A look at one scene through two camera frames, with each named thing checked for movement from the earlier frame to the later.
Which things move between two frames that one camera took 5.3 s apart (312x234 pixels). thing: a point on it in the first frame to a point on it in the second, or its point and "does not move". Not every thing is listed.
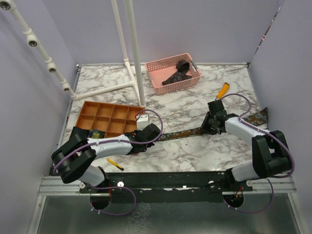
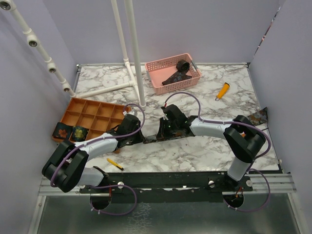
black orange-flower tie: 78,133 to 63,130
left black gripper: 149,144 to 140,138
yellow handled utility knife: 223,91 does not move
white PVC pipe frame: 32,40 does not move
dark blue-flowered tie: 182,67 does not move
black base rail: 166,186 does not move
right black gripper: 208,130 to 162,133
